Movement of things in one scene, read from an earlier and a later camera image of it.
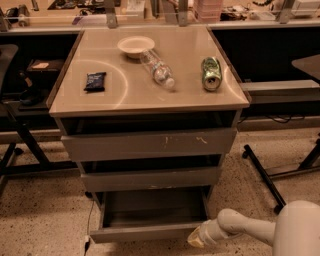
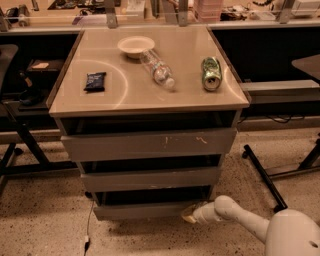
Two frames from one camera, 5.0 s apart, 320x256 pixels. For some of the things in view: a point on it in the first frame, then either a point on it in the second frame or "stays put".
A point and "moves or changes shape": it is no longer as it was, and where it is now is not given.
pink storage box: [208, 11] stays put
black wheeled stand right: [266, 179] stays put
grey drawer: [129, 214] moves or changes shape
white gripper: [209, 231] -> [198, 214]
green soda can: [211, 74] stays put
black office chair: [7, 54] stays put
